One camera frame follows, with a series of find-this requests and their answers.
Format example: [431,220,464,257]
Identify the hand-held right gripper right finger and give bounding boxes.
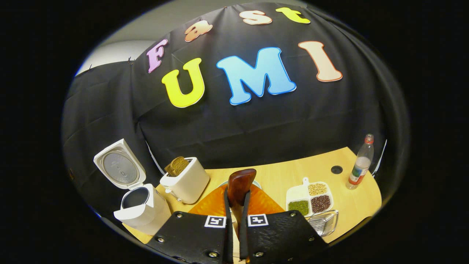
[240,185,330,264]

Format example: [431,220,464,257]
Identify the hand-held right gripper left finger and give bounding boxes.
[147,183,235,264]

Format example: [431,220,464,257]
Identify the clear chopstick holder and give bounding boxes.
[307,210,339,237]

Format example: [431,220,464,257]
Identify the white rice cooker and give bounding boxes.
[93,139,172,236]

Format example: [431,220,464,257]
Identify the brown wooden spoon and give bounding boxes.
[227,169,257,257]

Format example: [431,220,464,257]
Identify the white divided bean dish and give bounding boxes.
[286,177,334,217]

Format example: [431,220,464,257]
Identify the white toaster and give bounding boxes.
[160,157,210,205]

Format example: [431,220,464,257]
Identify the green plate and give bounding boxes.
[219,180,262,190]

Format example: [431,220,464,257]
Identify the brown bread slice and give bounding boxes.
[165,156,190,177]

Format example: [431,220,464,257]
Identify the clear plastic bottle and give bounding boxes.
[346,134,374,190]

